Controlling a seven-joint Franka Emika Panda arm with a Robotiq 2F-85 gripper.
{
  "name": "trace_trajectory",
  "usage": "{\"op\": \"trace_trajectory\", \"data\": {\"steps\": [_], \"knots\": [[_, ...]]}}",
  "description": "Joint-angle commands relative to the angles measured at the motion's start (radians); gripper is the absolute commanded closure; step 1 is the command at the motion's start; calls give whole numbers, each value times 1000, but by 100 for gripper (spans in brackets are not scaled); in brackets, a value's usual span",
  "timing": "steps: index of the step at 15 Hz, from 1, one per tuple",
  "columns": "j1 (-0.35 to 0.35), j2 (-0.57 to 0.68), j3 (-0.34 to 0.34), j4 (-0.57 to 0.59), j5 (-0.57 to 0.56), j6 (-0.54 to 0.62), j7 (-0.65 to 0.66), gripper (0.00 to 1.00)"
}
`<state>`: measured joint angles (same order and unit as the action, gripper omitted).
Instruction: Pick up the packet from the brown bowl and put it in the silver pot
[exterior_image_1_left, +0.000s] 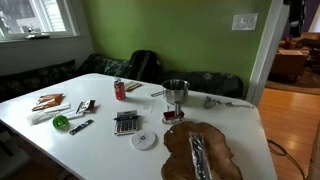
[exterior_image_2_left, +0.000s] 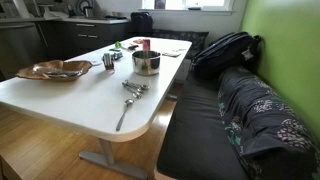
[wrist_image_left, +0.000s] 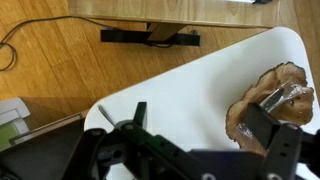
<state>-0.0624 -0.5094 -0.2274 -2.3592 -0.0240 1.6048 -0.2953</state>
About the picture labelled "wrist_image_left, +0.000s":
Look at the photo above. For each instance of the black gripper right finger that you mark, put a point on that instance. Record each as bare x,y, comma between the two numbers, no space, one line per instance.
262,125

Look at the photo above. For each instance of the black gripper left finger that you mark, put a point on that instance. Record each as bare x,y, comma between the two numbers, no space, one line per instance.
140,117

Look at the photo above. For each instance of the brown leaf-shaped bowl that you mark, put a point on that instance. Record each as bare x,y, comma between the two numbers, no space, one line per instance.
298,109

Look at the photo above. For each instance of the black table base foot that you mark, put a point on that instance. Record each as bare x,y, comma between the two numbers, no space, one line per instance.
142,37

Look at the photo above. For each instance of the clear plastic packet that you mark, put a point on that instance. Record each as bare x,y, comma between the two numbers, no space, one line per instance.
286,92

